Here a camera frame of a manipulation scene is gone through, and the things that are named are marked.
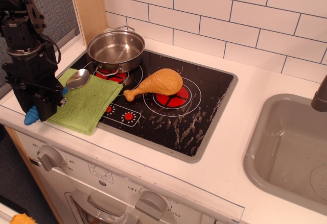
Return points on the stainless steel pot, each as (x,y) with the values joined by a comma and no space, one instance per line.
(116,51)

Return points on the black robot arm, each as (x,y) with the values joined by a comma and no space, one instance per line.
(22,28)

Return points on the grey toy sink basin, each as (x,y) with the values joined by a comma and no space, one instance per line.
(286,156)

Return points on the green folded rag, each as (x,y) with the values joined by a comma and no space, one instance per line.
(85,106)

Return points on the grey faucet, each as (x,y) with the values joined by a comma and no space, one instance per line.
(319,102)

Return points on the grey oven door handle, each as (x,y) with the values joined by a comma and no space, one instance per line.
(99,208)

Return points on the blue handled metal spoon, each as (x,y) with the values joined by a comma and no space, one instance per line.
(77,80)

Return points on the orange plastic chicken drumstick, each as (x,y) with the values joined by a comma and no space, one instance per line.
(164,81)

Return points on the grey right oven knob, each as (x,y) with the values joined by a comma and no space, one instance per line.
(151,204)

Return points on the grey left oven knob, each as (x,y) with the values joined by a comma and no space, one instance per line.
(49,157)

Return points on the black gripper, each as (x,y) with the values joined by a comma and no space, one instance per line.
(29,75)

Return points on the grey oven knob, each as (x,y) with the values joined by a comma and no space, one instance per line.
(151,204)
(49,157)

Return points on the black toy stovetop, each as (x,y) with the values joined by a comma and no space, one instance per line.
(180,125)

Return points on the grey fabric panel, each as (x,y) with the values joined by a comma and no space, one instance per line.
(61,27)

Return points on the orange fuzzy object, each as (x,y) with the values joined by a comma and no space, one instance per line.
(22,219)

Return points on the wooden side post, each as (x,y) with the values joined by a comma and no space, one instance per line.
(91,18)

